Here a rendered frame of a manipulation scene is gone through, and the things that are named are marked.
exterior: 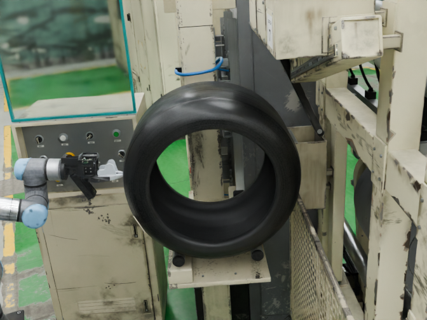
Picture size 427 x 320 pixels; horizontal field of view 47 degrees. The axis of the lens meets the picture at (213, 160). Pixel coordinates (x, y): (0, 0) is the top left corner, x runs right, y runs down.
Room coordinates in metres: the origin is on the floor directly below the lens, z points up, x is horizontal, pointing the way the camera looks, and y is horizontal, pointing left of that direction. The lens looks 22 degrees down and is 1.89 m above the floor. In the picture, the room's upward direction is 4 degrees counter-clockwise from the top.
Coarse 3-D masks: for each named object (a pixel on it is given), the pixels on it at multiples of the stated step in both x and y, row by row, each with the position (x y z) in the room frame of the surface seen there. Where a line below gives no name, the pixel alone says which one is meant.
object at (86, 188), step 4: (72, 176) 1.54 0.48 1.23; (76, 176) 1.54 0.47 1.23; (76, 180) 1.54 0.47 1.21; (76, 184) 1.54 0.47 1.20; (80, 184) 1.54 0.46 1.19; (84, 184) 1.54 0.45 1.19; (88, 184) 1.57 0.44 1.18; (80, 188) 1.54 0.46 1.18; (84, 188) 1.54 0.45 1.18; (88, 188) 1.55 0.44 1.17; (92, 188) 1.57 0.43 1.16; (84, 192) 1.54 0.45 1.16; (88, 192) 1.54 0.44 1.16; (92, 192) 1.55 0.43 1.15; (96, 192) 1.58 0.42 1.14; (88, 196) 1.54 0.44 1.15; (92, 196) 1.54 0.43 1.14
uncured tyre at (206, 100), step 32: (192, 96) 1.51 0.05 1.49; (224, 96) 1.50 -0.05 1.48; (256, 96) 1.63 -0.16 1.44; (160, 128) 1.45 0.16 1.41; (192, 128) 1.43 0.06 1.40; (224, 128) 1.43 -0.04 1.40; (256, 128) 1.44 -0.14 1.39; (128, 160) 1.47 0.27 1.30; (288, 160) 1.45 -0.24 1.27; (128, 192) 1.46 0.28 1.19; (160, 192) 1.72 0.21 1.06; (256, 192) 1.72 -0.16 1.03; (288, 192) 1.44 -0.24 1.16; (160, 224) 1.43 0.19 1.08; (192, 224) 1.68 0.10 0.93; (224, 224) 1.68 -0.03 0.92; (256, 224) 1.60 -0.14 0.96; (192, 256) 1.47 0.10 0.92; (224, 256) 1.45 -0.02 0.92
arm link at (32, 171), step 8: (24, 160) 1.55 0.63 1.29; (32, 160) 1.55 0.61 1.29; (40, 160) 1.55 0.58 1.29; (16, 168) 1.52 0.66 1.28; (24, 168) 1.52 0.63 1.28; (32, 168) 1.52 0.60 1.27; (40, 168) 1.52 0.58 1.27; (16, 176) 1.52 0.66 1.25; (24, 176) 1.52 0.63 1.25; (32, 176) 1.52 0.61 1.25; (40, 176) 1.52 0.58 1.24; (24, 184) 1.53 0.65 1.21; (32, 184) 1.52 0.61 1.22; (40, 184) 1.53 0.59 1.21
